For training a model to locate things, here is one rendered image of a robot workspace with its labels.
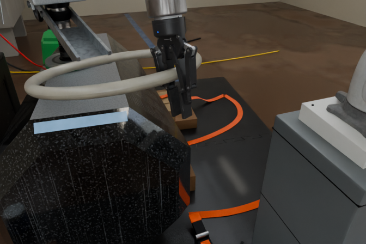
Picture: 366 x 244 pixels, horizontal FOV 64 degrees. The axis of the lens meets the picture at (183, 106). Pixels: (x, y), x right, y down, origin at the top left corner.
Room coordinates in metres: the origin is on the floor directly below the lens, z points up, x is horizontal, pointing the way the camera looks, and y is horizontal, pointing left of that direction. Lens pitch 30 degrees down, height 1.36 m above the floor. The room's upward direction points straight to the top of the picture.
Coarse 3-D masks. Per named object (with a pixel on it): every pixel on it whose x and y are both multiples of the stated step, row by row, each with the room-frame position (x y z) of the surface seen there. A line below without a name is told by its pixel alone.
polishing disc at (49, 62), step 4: (52, 56) 1.36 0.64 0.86; (56, 56) 1.36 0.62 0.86; (48, 60) 1.30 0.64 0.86; (52, 60) 1.30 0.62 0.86; (56, 60) 1.30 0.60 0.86; (60, 60) 1.30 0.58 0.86; (48, 64) 1.25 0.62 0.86; (52, 64) 1.25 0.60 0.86; (56, 64) 1.25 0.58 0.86; (60, 64) 1.25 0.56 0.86
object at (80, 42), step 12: (72, 12) 1.33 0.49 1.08; (48, 24) 1.26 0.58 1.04; (84, 24) 1.21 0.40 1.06; (60, 36) 1.09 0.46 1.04; (72, 36) 1.18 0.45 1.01; (84, 36) 1.19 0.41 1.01; (96, 36) 1.10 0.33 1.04; (72, 48) 0.98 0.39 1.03; (84, 48) 1.08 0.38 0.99; (96, 48) 1.09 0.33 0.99; (108, 48) 1.01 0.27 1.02; (72, 60) 0.98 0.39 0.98
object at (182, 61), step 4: (172, 48) 0.62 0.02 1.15; (172, 52) 0.62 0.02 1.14; (172, 56) 0.62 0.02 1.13; (184, 56) 0.64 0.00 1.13; (172, 60) 0.62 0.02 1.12; (176, 60) 0.62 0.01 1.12; (180, 60) 0.63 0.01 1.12; (184, 60) 0.63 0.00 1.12; (176, 64) 0.62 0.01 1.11; (180, 64) 0.62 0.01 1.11; (184, 64) 0.63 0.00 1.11; (176, 68) 0.62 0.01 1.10; (180, 68) 0.62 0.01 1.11; (184, 68) 0.62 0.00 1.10; (180, 72) 0.61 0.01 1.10; (184, 72) 0.62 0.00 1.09; (180, 76) 0.61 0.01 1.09; (184, 76) 0.61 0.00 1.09; (180, 80) 0.61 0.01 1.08; (184, 80) 0.61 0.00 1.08; (180, 84) 0.61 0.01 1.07; (184, 84) 0.61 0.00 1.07; (184, 88) 0.60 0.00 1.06; (180, 92) 0.60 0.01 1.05
